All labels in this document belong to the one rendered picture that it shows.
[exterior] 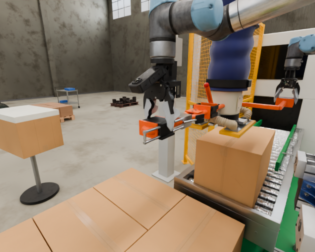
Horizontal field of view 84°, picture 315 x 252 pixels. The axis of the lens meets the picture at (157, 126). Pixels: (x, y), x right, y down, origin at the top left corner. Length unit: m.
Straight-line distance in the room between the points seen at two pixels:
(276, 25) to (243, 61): 9.32
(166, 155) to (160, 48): 1.95
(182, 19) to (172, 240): 0.99
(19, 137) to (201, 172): 1.60
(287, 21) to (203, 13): 9.86
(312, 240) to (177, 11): 0.65
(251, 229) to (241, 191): 0.22
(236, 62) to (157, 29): 0.54
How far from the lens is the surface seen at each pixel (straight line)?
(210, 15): 0.47
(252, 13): 0.57
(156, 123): 0.52
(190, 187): 1.39
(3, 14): 12.70
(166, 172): 2.49
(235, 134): 0.92
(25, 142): 2.04
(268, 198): 1.56
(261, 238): 1.36
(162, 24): 0.52
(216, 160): 1.24
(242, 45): 0.99
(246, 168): 1.20
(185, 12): 0.49
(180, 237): 1.12
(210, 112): 0.81
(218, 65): 0.99
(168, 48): 0.52
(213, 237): 1.15
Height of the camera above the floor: 1.38
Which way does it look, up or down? 16 degrees down
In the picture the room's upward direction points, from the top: straight up
